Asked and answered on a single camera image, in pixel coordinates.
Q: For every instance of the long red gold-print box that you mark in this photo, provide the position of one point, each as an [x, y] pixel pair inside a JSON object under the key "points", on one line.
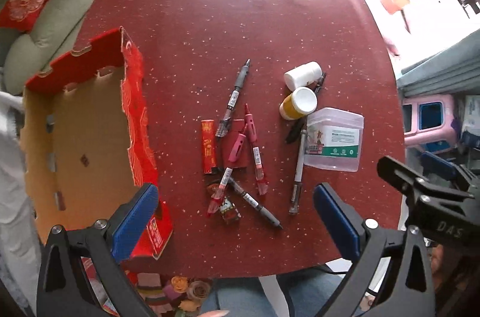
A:
{"points": [[208, 148]]}

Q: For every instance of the yellow bottle white cap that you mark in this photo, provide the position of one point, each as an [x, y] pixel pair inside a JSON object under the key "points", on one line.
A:
{"points": [[300, 101]]}

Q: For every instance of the white grey striped blanket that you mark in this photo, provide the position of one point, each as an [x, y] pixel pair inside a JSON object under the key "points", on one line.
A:
{"points": [[11, 171]]}

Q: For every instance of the red gel pen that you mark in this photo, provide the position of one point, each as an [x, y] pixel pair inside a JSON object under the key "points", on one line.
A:
{"points": [[256, 156], [236, 146]]}

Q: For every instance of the small black patterned box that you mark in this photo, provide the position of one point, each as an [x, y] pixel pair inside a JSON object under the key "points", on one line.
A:
{"points": [[229, 212]]}

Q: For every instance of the white pill bottle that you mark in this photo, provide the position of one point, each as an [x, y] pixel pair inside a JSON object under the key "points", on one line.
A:
{"points": [[302, 75]]}

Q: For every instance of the black marker pen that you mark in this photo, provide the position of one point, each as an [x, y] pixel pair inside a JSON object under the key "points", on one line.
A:
{"points": [[294, 132]]}

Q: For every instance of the small dark red box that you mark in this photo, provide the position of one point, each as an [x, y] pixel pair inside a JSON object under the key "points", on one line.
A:
{"points": [[236, 126]]}

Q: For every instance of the white pen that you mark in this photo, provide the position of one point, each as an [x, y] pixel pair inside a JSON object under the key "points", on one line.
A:
{"points": [[299, 171]]}

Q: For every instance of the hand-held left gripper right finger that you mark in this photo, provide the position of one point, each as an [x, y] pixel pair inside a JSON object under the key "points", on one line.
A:
{"points": [[337, 223]]}

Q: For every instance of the person's blue jeans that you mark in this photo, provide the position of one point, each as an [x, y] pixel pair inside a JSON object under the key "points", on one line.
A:
{"points": [[240, 296]]}

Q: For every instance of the teal fabric cover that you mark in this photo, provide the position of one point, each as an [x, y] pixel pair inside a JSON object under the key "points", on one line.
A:
{"points": [[438, 73]]}

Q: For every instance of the striped knitted gloves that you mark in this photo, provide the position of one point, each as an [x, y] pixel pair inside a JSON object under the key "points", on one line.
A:
{"points": [[152, 292]]}

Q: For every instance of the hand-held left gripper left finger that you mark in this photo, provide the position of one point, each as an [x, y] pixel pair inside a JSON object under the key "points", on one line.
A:
{"points": [[135, 223]]}

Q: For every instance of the grey gel pen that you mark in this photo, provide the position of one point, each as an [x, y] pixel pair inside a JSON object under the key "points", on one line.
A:
{"points": [[233, 98], [255, 204]]}

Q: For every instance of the red cardboard box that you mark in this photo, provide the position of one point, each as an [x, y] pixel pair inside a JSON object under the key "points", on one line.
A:
{"points": [[93, 137]]}

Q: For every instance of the artificial roses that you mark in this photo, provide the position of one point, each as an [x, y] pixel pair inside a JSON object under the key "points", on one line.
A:
{"points": [[187, 289]]}

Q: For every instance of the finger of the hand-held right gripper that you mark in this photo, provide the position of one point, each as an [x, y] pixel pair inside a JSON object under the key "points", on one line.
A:
{"points": [[437, 161], [405, 178]]}

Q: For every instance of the pink plastic stool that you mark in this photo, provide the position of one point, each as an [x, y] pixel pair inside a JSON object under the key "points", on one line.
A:
{"points": [[412, 137]]}

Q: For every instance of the clear plastic container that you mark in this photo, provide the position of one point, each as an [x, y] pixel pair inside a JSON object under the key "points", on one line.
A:
{"points": [[333, 141]]}

